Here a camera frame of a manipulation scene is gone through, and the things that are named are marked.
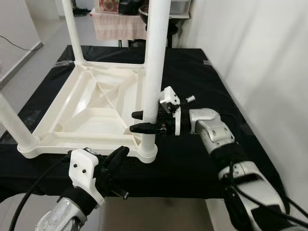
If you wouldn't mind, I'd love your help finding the black tablecloth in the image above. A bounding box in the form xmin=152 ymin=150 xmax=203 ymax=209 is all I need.
xmin=0 ymin=46 xmax=289 ymax=203

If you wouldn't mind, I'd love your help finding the black stool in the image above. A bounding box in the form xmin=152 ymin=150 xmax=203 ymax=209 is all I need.
xmin=166 ymin=23 xmax=180 ymax=49

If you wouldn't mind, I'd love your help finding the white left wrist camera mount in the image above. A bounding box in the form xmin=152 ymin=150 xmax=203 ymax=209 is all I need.
xmin=69 ymin=148 xmax=105 ymax=206

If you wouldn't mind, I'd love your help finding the white plastic table top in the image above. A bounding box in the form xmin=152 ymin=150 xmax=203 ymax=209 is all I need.
xmin=18 ymin=62 xmax=158 ymax=164

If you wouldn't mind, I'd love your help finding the black bag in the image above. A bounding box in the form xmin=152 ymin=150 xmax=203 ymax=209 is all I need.
xmin=119 ymin=0 xmax=143 ymax=15

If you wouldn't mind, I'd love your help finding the black hanging cable bundle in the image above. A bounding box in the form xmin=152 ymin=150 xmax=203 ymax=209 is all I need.
xmin=0 ymin=35 xmax=41 ymax=52

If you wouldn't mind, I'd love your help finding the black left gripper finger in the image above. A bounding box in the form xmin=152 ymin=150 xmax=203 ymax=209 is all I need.
xmin=110 ymin=146 xmax=130 ymax=183
xmin=103 ymin=147 xmax=123 ymax=180

